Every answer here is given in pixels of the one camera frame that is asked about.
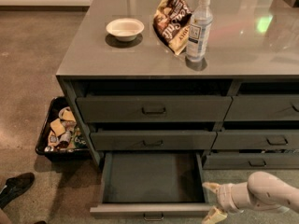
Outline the black bin of snacks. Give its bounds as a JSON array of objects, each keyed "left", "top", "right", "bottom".
[{"left": 36, "top": 97, "right": 91, "bottom": 161}]

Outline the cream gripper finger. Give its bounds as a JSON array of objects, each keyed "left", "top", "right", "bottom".
[
  {"left": 202, "top": 182, "right": 221, "bottom": 193},
  {"left": 202, "top": 206, "right": 228, "bottom": 224}
]

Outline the bottom right grey drawer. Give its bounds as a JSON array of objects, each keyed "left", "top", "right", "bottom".
[{"left": 204, "top": 153, "right": 299, "bottom": 170}]

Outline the top right grey drawer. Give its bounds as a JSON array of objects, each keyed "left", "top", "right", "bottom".
[{"left": 225, "top": 94, "right": 299, "bottom": 121}]

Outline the white paper bowl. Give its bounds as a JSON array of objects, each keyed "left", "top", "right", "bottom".
[{"left": 106, "top": 18, "right": 144, "bottom": 42}]

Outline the black shoe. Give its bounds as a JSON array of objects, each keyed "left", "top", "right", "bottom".
[{"left": 0, "top": 173, "right": 35, "bottom": 209}]

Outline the middle right grey drawer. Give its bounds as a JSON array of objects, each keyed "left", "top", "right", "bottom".
[{"left": 212, "top": 130, "right": 299, "bottom": 150}]

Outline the grey drawer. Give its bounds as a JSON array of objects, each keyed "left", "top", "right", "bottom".
[
  {"left": 225, "top": 94, "right": 299, "bottom": 121},
  {"left": 212, "top": 130, "right": 299, "bottom": 150},
  {"left": 76, "top": 95, "right": 232, "bottom": 123},
  {"left": 204, "top": 153, "right": 299, "bottom": 170},
  {"left": 90, "top": 130, "right": 216, "bottom": 150}
]

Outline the brown sea salt snack bag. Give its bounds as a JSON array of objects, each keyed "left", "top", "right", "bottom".
[{"left": 153, "top": 0, "right": 192, "bottom": 55}]

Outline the middle left grey drawer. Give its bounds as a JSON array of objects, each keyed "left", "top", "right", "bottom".
[{"left": 90, "top": 130, "right": 216, "bottom": 150}]

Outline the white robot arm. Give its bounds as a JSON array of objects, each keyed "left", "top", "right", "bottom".
[{"left": 202, "top": 171, "right": 299, "bottom": 224}]

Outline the grey drawer cabinet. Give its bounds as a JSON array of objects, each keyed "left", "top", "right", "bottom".
[{"left": 57, "top": 0, "right": 299, "bottom": 163}]

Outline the clear plastic water bottle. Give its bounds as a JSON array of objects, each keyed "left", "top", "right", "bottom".
[{"left": 186, "top": 0, "right": 213, "bottom": 63}]

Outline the top left grey drawer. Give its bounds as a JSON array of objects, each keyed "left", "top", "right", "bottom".
[{"left": 76, "top": 95, "right": 232, "bottom": 123}]

